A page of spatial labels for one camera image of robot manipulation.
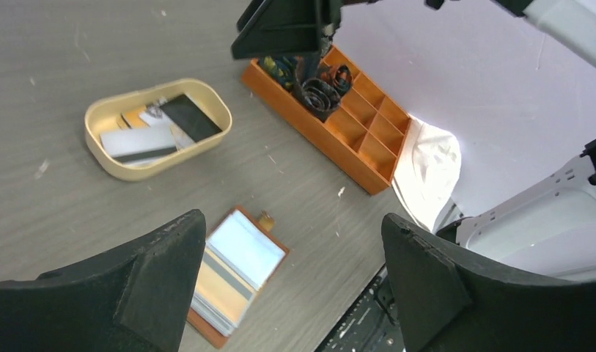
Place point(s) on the black card in tray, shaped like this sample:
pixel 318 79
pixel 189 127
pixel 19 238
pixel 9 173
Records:
pixel 189 118

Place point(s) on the white bucket hat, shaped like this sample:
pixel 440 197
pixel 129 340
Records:
pixel 427 172

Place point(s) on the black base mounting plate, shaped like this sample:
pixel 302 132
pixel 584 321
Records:
pixel 370 324

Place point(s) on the blue yellow item bundle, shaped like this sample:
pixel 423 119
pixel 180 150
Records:
pixel 281 69

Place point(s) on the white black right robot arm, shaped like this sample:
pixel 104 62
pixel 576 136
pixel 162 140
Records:
pixel 505 169

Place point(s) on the brown leather card holder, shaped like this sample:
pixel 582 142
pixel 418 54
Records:
pixel 247 246

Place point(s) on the orange gold card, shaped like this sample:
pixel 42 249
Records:
pixel 221 296

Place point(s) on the gold card in tray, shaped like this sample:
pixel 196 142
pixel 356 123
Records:
pixel 132 119

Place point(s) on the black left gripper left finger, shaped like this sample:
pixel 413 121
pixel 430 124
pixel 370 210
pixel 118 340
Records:
pixel 134 297

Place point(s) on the orange compartment organizer box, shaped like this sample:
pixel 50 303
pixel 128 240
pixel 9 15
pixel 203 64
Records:
pixel 364 137

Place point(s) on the cream oval tray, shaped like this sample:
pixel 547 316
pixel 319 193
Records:
pixel 102 116

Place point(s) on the white cards in tray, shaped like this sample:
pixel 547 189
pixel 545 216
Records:
pixel 140 146

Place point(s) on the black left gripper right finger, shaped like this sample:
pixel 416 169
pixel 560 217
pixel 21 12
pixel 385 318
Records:
pixel 451 299

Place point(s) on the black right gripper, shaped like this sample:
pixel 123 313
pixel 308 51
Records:
pixel 288 27

